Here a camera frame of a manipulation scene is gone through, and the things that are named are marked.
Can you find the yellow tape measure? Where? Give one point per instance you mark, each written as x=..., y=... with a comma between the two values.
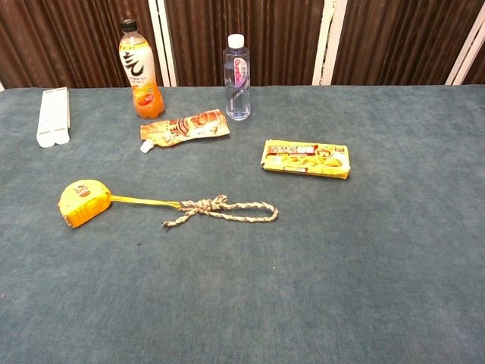
x=81, y=206

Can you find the yellow snack box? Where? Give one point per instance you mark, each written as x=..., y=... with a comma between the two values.
x=305, y=159

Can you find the orange spout pouch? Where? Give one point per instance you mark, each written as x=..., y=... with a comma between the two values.
x=185, y=129

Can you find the clear water bottle white cap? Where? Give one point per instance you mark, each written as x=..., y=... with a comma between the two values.
x=237, y=79

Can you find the orange juice bottle black cap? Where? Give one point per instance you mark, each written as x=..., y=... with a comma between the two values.
x=141, y=76

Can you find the white plastic holder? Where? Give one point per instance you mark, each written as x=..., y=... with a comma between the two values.
x=53, y=115

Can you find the white partition frame post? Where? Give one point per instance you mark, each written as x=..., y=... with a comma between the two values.
x=327, y=41
x=466, y=57
x=163, y=41

